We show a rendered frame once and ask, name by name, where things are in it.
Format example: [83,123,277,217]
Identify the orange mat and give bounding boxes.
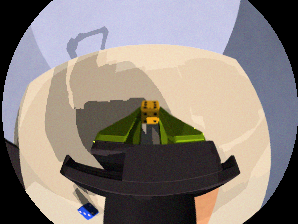
[194,188,219,224]

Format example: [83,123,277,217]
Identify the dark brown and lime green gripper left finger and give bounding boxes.
[94,107,142,144]

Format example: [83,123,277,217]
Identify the yellow die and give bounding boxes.
[141,101,160,124]

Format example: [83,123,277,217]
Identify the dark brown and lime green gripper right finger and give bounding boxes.
[158,107,206,144]

